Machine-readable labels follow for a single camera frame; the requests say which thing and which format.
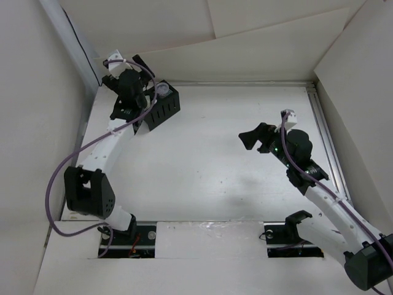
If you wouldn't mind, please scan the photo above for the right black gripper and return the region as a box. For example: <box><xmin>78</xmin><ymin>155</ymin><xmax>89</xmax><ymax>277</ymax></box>
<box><xmin>238</xmin><ymin>122</ymin><xmax>294</xmax><ymax>168</ymax></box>

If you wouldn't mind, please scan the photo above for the round tape roll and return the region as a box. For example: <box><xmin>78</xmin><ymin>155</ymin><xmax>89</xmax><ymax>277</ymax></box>
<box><xmin>157</xmin><ymin>82</ymin><xmax>170</xmax><ymax>98</ymax></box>

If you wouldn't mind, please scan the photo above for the black slotted organizer box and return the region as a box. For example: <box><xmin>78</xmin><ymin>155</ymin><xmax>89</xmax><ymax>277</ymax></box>
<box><xmin>144</xmin><ymin>80</ymin><xmax>181</xmax><ymax>131</ymax></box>

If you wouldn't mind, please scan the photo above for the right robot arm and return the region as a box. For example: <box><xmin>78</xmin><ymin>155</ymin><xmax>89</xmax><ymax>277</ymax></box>
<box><xmin>238</xmin><ymin>123</ymin><xmax>392</xmax><ymax>291</ymax></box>

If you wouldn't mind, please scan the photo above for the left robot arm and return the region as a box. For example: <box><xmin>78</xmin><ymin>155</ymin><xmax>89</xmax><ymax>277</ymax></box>
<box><xmin>64</xmin><ymin>52</ymin><xmax>156</xmax><ymax>244</ymax></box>

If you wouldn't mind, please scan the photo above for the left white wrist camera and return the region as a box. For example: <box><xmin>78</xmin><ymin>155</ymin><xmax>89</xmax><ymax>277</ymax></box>
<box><xmin>106</xmin><ymin>49</ymin><xmax>130</xmax><ymax>79</ymax></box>

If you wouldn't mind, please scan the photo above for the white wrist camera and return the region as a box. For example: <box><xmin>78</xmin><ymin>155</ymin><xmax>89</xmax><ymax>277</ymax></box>
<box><xmin>106</xmin><ymin>49</ymin><xmax>130</xmax><ymax>79</ymax></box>
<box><xmin>281</xmin><ymin>109</ymin><xmax>298</xmax><ymax>130</ymax></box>

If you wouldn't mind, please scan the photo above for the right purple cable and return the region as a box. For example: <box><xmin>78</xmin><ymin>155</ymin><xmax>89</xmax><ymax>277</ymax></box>
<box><xmin>281</xmin><ymin>112</ymin><xmax>393</xmax><ymax>295</ymax></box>

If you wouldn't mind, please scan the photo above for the purple cable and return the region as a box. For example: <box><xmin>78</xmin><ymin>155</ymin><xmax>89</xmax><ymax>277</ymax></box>
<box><xmin>281</xmin><ymin>112</ymin><xmax>393</xmax><ymax>295</ymax></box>
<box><xmin>45</xmin><ymin>60</ymin><xmax>159</xmax><ymax>258</ymax></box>

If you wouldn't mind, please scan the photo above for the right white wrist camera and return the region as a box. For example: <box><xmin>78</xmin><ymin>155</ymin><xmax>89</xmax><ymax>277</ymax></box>
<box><xmin>281</xmin><ymin>109</ymin><xmax>298</xmax><ymax>130</ymax></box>

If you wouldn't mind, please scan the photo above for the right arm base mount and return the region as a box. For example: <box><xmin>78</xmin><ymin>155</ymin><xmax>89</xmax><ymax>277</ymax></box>
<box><xmin>259</xmin><ymin>210</ymin><xmax>324</xmax><ymax>258</ymax></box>

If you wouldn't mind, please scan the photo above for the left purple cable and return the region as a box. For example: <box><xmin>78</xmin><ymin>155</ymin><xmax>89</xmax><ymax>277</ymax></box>
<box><xmin>45</xmin><ymin>60</ymin><xmax>159</xmax><ymax>258</ymax></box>

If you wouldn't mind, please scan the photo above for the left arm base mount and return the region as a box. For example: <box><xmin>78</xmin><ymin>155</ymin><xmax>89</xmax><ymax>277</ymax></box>
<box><xmin>98</xmin><ymin>218</ymin><xmax>157</xmax><ymax>259</ymax></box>

